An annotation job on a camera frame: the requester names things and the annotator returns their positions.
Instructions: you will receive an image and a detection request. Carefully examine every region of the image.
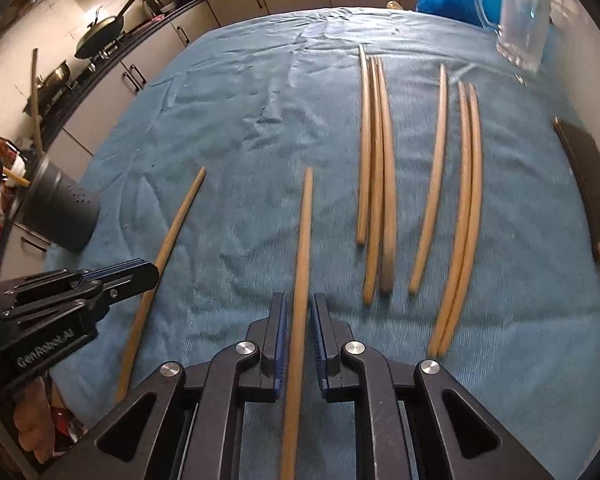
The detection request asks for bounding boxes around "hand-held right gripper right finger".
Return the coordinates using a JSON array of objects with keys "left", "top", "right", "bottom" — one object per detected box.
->
[{"left": 312, "top": 291, "right": 556, "bottom": 480}]

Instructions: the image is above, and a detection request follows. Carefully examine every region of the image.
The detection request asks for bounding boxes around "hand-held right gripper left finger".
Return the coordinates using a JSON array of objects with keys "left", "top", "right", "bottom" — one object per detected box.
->
[{"left": 37, "top": 291, "right": 288, "bottom": 480}]

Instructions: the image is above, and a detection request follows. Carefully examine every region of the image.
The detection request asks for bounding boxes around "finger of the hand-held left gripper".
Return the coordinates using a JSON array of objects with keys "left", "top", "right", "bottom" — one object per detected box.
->
[
  {"left": 2, "top": 272, "right": 160, "bottom": 323},
  {"left": 5, "top": 259, "right": 160, "bottom": 301}
]

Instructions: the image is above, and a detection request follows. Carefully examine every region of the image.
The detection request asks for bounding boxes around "dark grey chopstick holder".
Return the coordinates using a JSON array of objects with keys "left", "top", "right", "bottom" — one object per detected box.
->
[{"left": 22, "top": 152, "right": 102, "bottom": 254}]

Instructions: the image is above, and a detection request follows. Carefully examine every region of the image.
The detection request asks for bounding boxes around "dark-tipped wooden chopstick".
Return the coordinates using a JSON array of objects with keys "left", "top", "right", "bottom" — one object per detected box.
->
[{"left": 375, "top": 56, "right": 398, "bottom": 296}]

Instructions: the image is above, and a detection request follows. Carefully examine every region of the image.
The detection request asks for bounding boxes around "person's left hand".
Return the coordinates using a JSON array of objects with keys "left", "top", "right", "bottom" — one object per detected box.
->
[{"left": 15, "top": 385, "right": 56, "bottom": 463}]

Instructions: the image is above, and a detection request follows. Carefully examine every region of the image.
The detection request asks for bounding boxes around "blue tablecloth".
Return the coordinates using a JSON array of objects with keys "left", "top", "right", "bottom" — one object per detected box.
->
[{"left": 44, "top": 6, "right": 600, "bottom": 480}]

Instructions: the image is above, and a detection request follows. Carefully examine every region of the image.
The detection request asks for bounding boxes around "steel pot with lid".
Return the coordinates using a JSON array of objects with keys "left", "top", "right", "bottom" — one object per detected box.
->
[{"left": 34, "top": 60, "right": 75, "bottom": 101}]

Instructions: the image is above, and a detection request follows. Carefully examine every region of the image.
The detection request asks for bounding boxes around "black gas stove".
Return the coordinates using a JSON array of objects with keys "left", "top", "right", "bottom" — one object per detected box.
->
[{"left": 75, "top": 35, "right": 131, "bottom": 68}]

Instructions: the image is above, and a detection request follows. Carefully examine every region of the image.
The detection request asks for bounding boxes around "black wok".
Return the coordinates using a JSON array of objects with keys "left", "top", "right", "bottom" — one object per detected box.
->
[{"left": 73, "top": 0, "right": 142, "bottom": 60}]

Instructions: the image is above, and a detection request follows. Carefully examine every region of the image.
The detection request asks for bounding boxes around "dark rectangular board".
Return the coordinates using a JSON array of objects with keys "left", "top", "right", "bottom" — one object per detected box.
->
[{"left": 552, "top": 116, "right": 600, "bottom": 267}]

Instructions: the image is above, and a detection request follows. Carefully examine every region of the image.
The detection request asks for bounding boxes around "clear glass mug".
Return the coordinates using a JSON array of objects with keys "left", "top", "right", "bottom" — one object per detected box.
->
[{"left": 494, "top": 0, "right": 554, "bottom": 74}]

